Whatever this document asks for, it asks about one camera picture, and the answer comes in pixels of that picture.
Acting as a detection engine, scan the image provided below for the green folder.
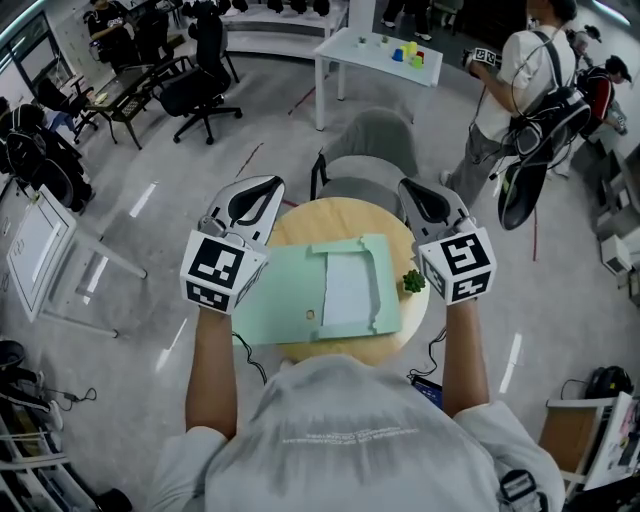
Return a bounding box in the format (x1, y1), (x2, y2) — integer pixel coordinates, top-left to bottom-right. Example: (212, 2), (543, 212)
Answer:
(232, 233), (404, 346)

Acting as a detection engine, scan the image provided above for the black shoulder strap buckle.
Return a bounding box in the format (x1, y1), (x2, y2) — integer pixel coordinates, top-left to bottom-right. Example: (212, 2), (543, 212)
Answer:
(499, 469), (539, 507)

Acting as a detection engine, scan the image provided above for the white display shelf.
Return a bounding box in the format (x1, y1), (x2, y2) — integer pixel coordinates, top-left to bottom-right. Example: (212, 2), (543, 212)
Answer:
(219, 0), (351, 57)

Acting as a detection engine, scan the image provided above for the white rectangular table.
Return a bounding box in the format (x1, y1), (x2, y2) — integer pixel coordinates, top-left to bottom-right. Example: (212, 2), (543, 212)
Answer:
(313, 27), (445, 133)

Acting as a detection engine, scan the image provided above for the white frame with brown board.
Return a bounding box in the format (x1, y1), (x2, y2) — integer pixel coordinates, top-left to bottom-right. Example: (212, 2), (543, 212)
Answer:
(539, 392), (640, 495)

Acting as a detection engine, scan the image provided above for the round wooden table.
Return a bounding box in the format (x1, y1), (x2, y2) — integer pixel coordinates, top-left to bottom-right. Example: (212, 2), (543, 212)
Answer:
(268, 197), (431, 366)

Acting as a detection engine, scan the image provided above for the white shelving unit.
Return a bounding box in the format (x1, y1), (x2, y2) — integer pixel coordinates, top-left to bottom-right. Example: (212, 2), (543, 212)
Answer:
(0, 394), (101, 512)

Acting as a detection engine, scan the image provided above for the row of black gear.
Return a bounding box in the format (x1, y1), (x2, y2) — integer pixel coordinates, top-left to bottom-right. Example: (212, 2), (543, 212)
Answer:
(182, 0), (332, 17)

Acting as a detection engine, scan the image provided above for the white framed side table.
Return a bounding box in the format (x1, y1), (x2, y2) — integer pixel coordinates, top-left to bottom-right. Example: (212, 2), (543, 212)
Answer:
(7, 184), (149, 340)

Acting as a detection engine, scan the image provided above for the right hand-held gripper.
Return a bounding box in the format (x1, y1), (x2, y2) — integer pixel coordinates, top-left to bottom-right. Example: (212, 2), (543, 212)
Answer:
(398, 178), (498, 307)

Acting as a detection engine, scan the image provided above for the person's grey t-shirt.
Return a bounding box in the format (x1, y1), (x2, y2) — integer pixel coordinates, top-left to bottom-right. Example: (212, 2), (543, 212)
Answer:
(149, 354), (566, 512)

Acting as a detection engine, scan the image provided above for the black office chair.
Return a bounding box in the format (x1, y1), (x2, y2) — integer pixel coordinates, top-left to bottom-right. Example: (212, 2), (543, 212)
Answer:
(159, 9), (244, 147)

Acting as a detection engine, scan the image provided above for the grey padded chair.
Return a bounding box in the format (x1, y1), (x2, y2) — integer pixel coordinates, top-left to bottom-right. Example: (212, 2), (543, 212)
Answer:
(309, 107), (421, 201)

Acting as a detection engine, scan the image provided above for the blue screen phone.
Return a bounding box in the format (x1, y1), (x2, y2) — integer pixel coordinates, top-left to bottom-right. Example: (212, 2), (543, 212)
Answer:
(410, 375), (446, 412)

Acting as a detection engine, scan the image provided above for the person's left forearm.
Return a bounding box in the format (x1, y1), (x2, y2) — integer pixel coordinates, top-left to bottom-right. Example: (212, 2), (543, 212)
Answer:
(184, 305), (239, 441)

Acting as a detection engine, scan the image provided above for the black bag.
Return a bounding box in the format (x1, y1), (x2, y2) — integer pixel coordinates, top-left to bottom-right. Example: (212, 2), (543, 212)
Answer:
(584, 366), (636, 400)

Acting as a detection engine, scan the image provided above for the person's right forearm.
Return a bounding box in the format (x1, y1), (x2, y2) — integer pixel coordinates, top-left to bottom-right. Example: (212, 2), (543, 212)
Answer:
(442, 298), (491, 420)

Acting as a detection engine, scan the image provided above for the white A4 paper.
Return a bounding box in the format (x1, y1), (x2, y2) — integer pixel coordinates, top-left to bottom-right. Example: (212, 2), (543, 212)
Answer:
(323, 251), (377, 326)

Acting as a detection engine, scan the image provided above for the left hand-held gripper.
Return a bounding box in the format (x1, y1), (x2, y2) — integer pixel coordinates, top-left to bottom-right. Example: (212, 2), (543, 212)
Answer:
(179, 175), (287, 316)

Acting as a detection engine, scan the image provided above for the dark wooden table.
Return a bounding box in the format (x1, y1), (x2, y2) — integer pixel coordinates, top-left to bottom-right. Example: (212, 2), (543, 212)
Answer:
(84, 64), (167, 152)

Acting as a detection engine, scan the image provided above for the white boxy appliance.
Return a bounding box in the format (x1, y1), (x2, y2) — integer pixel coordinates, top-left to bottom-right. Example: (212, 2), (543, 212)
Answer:
(599, 234), (634, 274)

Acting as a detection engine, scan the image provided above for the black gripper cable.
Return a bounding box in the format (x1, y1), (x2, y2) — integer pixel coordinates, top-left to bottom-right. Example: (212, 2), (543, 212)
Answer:
(232, 332), (269, 387)
(407, 327), (449, 382)

